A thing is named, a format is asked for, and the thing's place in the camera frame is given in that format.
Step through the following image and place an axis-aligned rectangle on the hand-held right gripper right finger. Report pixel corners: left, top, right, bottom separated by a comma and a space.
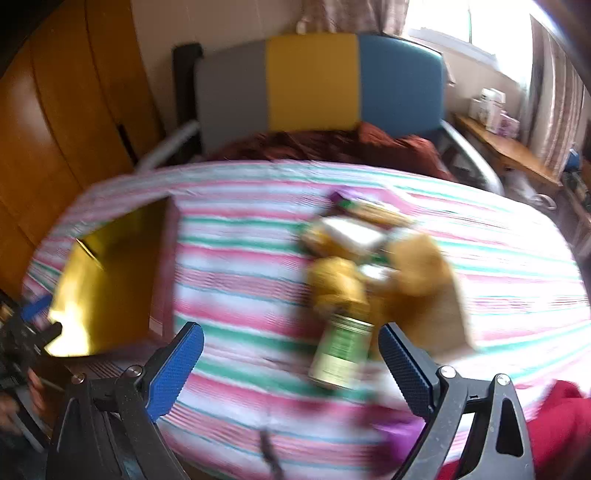
378, 322, 536, 480

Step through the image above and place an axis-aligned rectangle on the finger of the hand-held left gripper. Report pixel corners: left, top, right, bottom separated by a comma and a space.
17, 295, 54, 324

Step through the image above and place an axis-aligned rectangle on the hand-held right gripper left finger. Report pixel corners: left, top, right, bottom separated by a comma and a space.
46, 322, 205, 480

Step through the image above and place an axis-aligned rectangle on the large purple packet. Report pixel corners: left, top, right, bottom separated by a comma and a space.
374, 415, 432, 455

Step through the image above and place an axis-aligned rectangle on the green labelled can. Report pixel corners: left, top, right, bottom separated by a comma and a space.
308, 315, 376, 391

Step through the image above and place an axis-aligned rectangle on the gold tin box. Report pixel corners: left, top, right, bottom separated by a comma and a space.
46, 196, 183, 358

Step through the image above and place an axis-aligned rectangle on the white plastic bag bundle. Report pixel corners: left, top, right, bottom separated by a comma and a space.
358, 263, 398, 287

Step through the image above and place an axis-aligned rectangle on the person's left hand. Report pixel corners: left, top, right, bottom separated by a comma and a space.
0, 369, 49, 435

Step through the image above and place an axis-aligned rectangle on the striped bed sheet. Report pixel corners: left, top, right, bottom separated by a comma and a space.
21, 159, 591, 480

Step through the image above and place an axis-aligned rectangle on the person's red clothing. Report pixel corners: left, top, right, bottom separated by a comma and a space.
438, 381, 591, 480

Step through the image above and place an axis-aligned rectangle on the wooden wardrobe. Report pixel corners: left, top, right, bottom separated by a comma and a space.
0, 0, 162, 296

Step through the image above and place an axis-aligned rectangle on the dark red blanket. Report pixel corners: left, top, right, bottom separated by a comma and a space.
203, 121, 458, 181

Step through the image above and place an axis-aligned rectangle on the wooden side table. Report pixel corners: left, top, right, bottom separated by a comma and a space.
452, 113, 564, 195

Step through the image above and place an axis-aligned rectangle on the pale pink carton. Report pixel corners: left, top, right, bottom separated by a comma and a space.
496, 113, 520, 137

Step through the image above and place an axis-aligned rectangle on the patterned pink curtain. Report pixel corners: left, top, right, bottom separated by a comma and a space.
526, 14, 587, 171
321, 0, 409, 38

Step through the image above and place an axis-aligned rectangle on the bright window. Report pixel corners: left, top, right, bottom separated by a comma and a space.
406, 0, 532, 79

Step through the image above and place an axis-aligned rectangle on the black cable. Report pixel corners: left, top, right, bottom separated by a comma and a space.
259, 428, 286, 480

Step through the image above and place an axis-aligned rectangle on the white bed rail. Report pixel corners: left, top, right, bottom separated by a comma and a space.
136, 121, 201, 171

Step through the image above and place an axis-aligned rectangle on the grey bed rail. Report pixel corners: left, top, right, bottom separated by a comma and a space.
441, 121, 506, 195

